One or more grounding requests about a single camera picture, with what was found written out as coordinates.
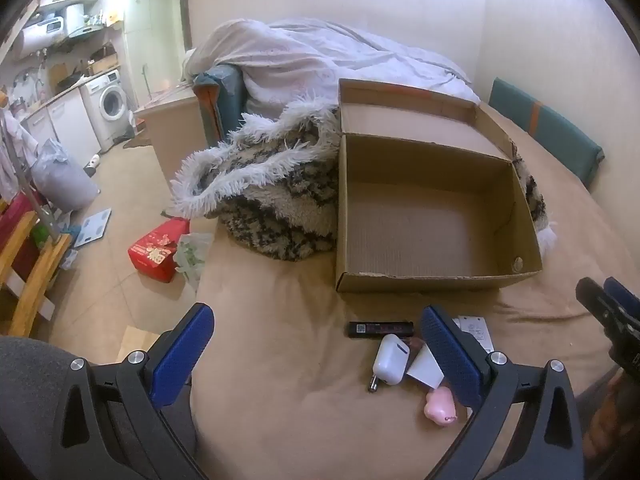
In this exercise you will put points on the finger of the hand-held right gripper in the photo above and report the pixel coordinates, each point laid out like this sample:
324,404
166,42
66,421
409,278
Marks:
592,297
622,294

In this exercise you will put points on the white kitchen cabinet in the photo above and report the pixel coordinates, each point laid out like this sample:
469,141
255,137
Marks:
70,120

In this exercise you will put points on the white paper packet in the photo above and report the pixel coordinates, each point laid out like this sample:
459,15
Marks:
475,330

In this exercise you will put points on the black stick with red label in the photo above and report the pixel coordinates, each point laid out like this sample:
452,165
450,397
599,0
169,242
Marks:
375,329

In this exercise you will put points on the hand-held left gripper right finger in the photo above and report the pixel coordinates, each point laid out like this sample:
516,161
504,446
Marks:
450,360

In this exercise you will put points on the white charger plug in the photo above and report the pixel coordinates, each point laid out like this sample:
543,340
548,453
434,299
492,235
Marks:
392,362

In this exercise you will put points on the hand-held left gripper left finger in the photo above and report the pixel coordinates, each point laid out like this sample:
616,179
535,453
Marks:
182,355

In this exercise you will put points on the green plastic bag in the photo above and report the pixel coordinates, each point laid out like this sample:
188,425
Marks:
192,257

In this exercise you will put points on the wooden chair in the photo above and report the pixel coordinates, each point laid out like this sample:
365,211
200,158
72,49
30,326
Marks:
30,280

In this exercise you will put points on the red gift box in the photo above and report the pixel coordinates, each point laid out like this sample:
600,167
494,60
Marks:
152,255

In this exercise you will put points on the brown cardboard box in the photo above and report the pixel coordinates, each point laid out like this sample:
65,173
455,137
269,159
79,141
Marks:
430,220

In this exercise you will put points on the white card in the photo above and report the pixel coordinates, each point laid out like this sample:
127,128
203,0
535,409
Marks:
425,367

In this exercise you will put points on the white duvet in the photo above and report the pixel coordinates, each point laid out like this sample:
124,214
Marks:
325,55

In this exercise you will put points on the beige bedside cabinet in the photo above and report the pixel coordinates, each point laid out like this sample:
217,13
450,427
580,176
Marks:
175,130

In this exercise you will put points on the bathroom scale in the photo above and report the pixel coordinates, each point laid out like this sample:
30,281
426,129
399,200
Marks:
95,225

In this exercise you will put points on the fluffy black and white blanket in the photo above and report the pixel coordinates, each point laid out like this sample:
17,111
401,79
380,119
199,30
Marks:
280,200

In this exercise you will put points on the teal pillow with orange stripe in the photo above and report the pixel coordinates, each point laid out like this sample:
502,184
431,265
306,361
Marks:
220,95
545,125

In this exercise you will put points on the grey rubbish bag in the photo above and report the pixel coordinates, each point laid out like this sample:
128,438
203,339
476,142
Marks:
62,180

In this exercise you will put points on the white washing machine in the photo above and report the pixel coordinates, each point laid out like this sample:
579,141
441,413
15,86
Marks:
112,102

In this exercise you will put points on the person's right hand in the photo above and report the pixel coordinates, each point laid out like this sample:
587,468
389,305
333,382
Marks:
612,415

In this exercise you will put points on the pink rounded trinket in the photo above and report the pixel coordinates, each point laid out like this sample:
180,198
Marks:
440,407

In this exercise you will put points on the white hanging cloth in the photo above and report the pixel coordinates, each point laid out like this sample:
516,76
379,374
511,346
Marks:
12,155

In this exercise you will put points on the white water heater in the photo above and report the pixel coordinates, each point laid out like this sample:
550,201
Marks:
40,35

